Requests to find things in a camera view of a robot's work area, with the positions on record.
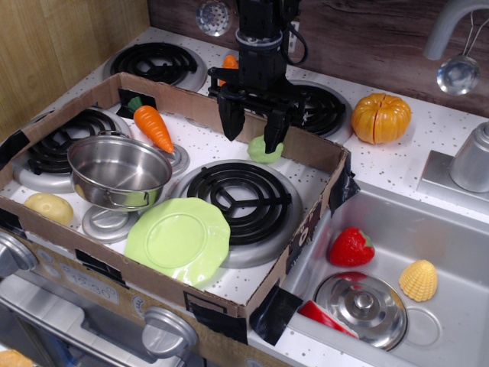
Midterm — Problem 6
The silver stove knob left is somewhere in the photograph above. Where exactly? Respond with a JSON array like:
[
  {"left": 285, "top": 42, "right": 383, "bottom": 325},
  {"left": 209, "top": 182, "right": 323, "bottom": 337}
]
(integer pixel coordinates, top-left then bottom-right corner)
[{"left": 0, "top": 232, "right": 38, "bottom": 278}]

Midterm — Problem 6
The stainless steel pot lid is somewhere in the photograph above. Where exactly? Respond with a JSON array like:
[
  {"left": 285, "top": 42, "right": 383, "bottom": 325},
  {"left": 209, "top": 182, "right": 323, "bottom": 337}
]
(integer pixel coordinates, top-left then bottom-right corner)
[{"left": 313, "top": 271, "right": 408, "bottom": 351}]

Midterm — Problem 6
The black burner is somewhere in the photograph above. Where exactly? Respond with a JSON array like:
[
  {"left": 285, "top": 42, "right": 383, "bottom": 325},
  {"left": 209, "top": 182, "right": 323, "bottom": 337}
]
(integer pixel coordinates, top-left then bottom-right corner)
[
  {"left": 171, "top": 160, "right": 303, "bottom": 269},
  {"left": 291, "top": 80, "right": 353, "bottom": 145},
  {"left": 13, "top": 107, "right": 132, "bottom": 193},
  {"left": 102, "top": 42, "right": 207, "bottom": 92}
]

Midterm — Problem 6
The yellow toy corn piece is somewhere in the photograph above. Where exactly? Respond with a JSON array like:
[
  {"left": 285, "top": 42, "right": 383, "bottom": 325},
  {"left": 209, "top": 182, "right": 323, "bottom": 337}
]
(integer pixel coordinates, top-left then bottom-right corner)
[{"left": 399, "top": 260, "right": 438, "bottom": 302}]

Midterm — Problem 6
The hanging silver ladle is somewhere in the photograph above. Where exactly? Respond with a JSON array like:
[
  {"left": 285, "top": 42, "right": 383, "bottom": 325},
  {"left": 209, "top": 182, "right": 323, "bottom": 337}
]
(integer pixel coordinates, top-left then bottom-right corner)
[{"left": 436, "top": 12, "right": 488, "bottom": 96}]

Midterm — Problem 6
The silver round stove cap front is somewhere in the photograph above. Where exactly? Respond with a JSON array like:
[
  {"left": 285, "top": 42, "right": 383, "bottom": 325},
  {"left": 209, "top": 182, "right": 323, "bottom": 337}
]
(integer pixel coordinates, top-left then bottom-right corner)
[{"left": 82, "top": 206, "right": 139, "bottom": 244}]

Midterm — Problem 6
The silver stove knob right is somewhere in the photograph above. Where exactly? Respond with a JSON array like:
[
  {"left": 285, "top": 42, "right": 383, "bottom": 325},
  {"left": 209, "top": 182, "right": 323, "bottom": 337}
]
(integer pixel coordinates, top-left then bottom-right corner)
[{"left": 141, "top": 307, "right": 198, "bottom": 359}]

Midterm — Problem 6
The light green plastic plate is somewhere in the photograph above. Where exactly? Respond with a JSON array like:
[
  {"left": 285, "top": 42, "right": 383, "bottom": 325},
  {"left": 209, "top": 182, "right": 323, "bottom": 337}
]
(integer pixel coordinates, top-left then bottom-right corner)
[{"left": 124, "top": 197, "right": 231, "bottom": 286}]

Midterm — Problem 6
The yellow toy potato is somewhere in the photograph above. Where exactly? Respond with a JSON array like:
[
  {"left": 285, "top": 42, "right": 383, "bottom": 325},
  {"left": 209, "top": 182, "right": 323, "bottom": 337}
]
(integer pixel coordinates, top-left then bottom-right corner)
[{"left": 24, "top": 193, "right": 74, "bottom": 226}]

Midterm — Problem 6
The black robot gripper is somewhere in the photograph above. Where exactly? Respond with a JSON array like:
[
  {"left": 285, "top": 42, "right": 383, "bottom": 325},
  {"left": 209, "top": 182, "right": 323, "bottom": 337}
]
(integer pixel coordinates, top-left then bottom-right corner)
[{"left": 208, "top": 32, "right": 306, "bottom": 154}]

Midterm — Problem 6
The silver faucet handle base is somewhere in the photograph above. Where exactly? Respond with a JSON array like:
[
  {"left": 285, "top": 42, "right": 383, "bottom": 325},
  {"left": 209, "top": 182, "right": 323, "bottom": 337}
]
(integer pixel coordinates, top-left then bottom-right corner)
[{"left": 417, "top": 122, "right": 488, "bottom": 212}]

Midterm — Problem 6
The silver stove knob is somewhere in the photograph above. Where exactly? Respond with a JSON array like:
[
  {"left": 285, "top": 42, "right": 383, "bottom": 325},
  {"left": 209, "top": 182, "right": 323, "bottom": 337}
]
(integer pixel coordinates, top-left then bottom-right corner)
[
  {"left": 141, "top": 307, "right": 198, "bottom": 359},
  {"left": 0, "top": 232, "right": 38, "bottom": 278}
]

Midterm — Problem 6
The red toy strawberry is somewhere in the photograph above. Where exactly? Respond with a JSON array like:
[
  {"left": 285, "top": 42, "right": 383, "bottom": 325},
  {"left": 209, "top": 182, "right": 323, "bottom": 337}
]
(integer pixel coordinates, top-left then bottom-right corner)
[{"left": 329, "top": 227, "right": 375, "bottom": 268}]

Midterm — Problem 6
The black back left burner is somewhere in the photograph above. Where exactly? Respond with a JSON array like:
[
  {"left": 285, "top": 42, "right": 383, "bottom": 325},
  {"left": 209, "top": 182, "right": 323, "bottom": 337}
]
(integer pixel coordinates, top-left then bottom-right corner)
[{"left": 102, "top": 42, "right": 207, "bottom": 92}]

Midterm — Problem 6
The yellow toy at corner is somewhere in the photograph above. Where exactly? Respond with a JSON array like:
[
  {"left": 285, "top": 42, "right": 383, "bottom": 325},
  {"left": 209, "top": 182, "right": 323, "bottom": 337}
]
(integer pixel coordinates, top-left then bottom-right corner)
[{"left": 0, "top": 349, "right": 34, "bottom": 367}]

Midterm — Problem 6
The brown cardboard fence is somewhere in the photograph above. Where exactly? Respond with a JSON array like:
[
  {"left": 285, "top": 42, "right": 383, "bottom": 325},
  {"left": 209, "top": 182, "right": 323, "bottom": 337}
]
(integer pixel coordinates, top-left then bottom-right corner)
[{"left": 1, "top": 73, "right": 355, "bottom": 338}]

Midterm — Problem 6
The silver faucet spout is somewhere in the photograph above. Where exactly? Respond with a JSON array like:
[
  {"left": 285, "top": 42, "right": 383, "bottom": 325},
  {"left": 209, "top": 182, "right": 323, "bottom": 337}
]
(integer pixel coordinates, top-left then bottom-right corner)
[{"left": 423, "top": 0, "right": 488, "bottom": 60}]

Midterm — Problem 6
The black back right burner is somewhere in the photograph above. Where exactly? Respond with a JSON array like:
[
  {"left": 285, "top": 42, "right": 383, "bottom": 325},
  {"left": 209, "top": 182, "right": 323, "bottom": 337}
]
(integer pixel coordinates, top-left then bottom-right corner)
[{"left": 291, "top": 80, "right": 353, "bottom": 145}]

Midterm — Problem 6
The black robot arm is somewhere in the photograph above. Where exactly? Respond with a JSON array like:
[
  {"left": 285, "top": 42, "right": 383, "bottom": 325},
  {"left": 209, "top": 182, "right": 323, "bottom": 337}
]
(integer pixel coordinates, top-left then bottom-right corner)
[{"left": 208, "top": 1, "right": 307, "bottom": 153}]

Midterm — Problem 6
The black front right burner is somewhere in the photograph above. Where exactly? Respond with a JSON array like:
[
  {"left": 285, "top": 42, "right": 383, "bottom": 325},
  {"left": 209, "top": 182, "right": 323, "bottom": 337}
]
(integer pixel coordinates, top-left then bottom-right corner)
[{"left": 171, "top": 160, "right": 303, "bottom": 269}]

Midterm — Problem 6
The light green toy broccoli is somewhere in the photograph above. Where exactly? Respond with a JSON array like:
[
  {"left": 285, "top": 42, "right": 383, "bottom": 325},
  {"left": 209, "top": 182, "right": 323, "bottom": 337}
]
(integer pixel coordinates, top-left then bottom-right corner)
[{"left": 247, "top": 135, "right": 284, "bottom": 164}]

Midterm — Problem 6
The black front left burner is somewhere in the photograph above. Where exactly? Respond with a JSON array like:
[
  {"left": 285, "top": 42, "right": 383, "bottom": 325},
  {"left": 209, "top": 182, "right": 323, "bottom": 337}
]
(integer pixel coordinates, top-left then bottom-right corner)
[{"left": 13, "top": 107, "right": 132, "bottom": 193}]

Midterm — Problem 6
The orange toy carrot cone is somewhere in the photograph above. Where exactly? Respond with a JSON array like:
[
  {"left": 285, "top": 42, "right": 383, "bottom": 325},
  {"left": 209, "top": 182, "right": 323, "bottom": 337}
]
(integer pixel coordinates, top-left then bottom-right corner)
[{"left": 219, "top": 55, "right": 238, "bottom": 86}]

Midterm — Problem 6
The orange toy pumpkin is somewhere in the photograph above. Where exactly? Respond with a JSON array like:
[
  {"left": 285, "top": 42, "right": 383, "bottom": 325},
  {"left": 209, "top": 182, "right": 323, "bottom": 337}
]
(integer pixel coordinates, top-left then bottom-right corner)
[{"left": 351, "top": 93, "right": 412, "bottom": 145}]

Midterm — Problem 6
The orange toy carrot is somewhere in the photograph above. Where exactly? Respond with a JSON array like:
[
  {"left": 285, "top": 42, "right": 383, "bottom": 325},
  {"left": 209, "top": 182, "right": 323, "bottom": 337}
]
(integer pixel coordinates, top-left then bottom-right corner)
[{"left": 128, "top": 96, "right": 175, "bottom": 154}]

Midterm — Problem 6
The silver round stove cap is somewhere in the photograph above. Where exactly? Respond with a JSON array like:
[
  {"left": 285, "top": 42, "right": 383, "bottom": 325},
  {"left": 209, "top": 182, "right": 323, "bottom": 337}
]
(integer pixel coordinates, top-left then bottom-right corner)
[
  {"left": 154, "top": 144, "right": 190, "bottom": 177},
  {"left": 82, "top": 206, "right": 139, "bottom": 244}
]

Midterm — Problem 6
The red toy pepper piece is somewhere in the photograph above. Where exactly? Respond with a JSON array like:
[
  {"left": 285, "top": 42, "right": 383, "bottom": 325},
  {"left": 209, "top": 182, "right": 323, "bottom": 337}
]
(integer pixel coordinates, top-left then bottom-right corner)
[{"left": 299, "top": 300, "right": 359, "bottom": 339}]

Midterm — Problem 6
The hanging silver skimmer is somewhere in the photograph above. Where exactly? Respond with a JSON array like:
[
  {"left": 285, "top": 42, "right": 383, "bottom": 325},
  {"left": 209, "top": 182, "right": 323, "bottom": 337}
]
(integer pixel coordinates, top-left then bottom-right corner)
[{"left": 196, "top": 0, "right": 234, "bottom": 37}]

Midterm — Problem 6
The silver round stove cap middle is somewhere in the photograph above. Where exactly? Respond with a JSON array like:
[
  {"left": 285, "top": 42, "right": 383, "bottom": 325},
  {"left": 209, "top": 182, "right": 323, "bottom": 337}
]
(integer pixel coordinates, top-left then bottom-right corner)
[{"left": 154, "top": 144, "right": 190, "bottom": 177}]

